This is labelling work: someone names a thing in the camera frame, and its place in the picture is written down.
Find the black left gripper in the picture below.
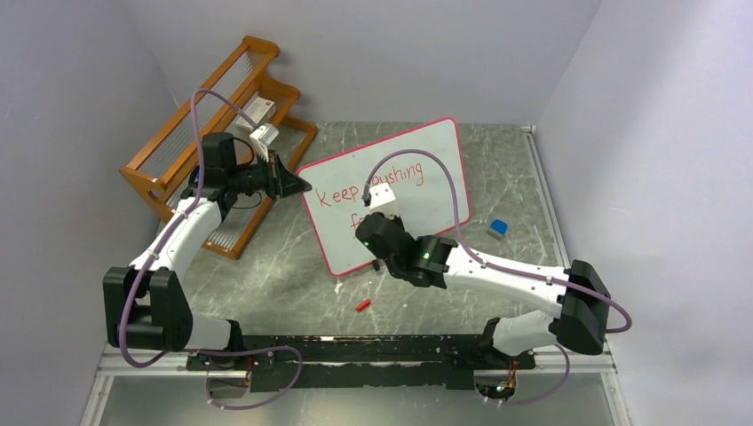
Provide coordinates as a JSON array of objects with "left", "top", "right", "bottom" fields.
[{"left": 228, "top": 150, "right": 311, "bottom": 201}]

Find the pink-framed whiteboard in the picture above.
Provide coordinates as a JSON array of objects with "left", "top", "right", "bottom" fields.
[{"left": 297, "top": 117, "right": 472, "bottom": 276}]

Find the red marker cap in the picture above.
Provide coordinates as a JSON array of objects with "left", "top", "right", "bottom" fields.
[{"left": 355, "top": 298, "right": 371, "bottom": 312}]

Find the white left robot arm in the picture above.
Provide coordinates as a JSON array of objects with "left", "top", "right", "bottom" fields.
[{"left": 103, "top": 125, "right": 312, "bottom": 369}]

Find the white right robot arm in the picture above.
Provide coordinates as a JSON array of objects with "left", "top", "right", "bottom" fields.
[{"left": 355, "top": 213, "right": 611, "bottom": 367}]

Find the orange wooden rack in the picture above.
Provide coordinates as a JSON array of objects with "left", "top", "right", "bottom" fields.
[{"left": 120, "top": 35, "right": 318, "bottom": 222}]

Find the white red box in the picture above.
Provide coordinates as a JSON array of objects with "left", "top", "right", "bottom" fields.
[{"left": 235, "top": 96, "right": 276, "bottom": 132}]

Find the blue eraser block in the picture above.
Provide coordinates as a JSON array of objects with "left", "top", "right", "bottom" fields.
[{"left": 487, "top": 219, "right": 508, "bottom": 241}]

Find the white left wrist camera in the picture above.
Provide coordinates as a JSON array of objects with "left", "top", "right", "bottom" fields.
[{"left": 250, "top": 124, "right": 279, "bottom": 151}]

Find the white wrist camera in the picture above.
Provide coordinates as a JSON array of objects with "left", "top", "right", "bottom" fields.
[
  {"left": 250, "top": 124, "right": 279, "bottom": 151},
  {"left": 369, "top": 183, "right": 400, "bottom": 219}
]

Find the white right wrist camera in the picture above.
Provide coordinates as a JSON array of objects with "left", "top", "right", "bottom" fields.
[{"left": 369, "top": 183, "right": 400, "bottom": 219}]

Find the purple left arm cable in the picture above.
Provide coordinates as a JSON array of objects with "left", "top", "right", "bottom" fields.
[{"left": 117, "top": 88, "right": 260, "bottom": 370}]

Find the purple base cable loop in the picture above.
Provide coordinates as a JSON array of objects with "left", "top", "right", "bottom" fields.
[{"left": 205, "top": 345, "right": 304, "bottom": 412}]

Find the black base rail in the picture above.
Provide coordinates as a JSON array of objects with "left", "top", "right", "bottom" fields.
[{"left": 186, "top": 334, "right": 535, "bottom": 392}]

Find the aluminium frame rail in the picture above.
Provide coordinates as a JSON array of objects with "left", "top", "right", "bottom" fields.
[{"left": 520, "top": 125, "right": 633, "bottom": 425}]

